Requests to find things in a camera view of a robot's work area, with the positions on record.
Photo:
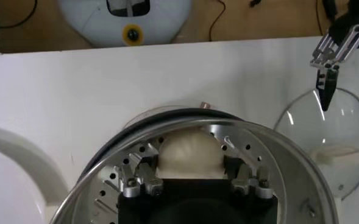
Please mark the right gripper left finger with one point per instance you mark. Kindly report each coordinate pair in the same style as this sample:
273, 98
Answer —
145, 182

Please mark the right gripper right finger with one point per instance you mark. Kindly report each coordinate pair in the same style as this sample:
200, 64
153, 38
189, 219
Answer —
252, 182

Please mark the white steamed baozi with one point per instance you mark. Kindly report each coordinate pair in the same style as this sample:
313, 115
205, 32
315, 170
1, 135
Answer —
191, 152

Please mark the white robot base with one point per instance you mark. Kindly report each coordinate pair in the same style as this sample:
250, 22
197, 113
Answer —
100, 24

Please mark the stainless steel steamer basket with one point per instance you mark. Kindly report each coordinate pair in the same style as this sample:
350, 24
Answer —
289, 158

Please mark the steel steamer pot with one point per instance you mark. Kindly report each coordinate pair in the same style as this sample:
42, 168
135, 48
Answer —
182, 111

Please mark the white oval plate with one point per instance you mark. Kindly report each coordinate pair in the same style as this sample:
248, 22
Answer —
2, 182

